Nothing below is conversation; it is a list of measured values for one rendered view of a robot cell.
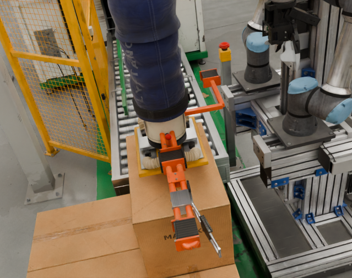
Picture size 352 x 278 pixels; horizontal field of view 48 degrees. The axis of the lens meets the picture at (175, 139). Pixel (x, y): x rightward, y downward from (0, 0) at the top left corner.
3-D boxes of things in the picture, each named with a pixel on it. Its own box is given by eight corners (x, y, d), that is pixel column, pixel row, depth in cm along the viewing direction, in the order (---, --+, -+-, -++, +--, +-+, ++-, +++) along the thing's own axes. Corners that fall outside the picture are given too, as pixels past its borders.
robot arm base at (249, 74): (265, 67, 223) (265, 51, 217) (276, 80, 211) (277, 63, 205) (240, 73, 221) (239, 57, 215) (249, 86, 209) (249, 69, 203)
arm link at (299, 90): (298, 97, 178) (300, 70, 169) (324, 108, 168) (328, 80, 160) (280, 108, 172) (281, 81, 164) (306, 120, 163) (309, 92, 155)
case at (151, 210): (140, 191, 229) (125, 135, 205) (207, 177, 231) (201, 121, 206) (149, 281, 181) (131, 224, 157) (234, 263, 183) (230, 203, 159)
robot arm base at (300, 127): (307, 113, 184) (309, 95, 178) (324, 132, 172) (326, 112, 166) (276, 121, 182) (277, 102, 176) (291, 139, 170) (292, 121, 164)
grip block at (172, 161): (159, 161, 153) (157, 149, 149) (184, 156, 153) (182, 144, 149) (162, 175, 146) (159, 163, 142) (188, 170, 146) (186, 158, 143)
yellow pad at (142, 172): (134, 130, 189) (132, 122, 186) (155, 126, 189) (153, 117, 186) (139, 178, 161) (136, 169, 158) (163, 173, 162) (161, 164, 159)
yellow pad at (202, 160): (173, 123, 189) (172, 114, 186) (194, 118, 189) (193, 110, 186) (184, 169, 162) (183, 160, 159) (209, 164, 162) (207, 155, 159)
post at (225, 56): (226, 162, 320) (218, 48, 259) (234, 161, 320) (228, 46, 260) (228, 168, 314) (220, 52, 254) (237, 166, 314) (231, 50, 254)
